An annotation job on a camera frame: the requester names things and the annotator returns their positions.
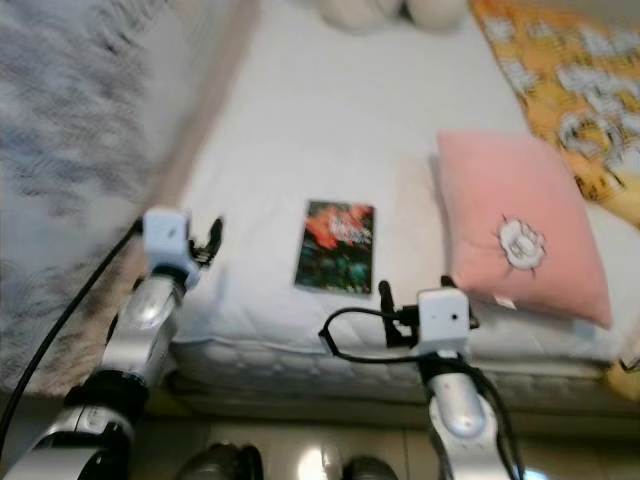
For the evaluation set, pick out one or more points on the dark book red cover art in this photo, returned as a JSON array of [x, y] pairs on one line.
[[337, 245]]

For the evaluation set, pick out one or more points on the black left robot foot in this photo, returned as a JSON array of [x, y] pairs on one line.
[[220, 465]]

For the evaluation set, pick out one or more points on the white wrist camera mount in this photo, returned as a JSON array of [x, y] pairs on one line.
[[165, 235], [445, 315]]

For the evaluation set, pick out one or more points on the black right robot foot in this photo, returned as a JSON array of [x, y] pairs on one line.
[[370, 470]]

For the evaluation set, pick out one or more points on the black robot foot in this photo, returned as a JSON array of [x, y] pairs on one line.
[[220, 465], [370, 470]]

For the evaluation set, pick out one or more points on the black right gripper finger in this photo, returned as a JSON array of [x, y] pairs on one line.
[[386, 300]]

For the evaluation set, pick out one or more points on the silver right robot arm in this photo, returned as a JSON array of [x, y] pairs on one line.
[[460, 415]]

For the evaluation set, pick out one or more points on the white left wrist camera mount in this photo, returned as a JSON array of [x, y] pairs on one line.
[[165, 235]]

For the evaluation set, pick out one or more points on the yellow orange cartoon quilt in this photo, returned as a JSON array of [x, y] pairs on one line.
[[560, 80]]

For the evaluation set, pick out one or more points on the pink pillow white patch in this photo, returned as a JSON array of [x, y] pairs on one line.
[[500, 200]]

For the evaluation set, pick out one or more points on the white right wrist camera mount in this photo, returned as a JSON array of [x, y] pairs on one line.
[[445, 315]]

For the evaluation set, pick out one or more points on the grey patterned white sheet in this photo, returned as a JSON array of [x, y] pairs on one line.
[[80, 130]]

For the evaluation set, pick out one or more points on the white quilted mattress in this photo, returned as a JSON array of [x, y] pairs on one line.
[[320, 120]]

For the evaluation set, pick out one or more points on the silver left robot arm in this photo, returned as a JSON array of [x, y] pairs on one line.
[[150, 320]]

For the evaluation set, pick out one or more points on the cream plush toy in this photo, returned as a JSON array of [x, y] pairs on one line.
[[390, 10]]

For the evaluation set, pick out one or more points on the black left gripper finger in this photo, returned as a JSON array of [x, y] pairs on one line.
[[214, 228]]

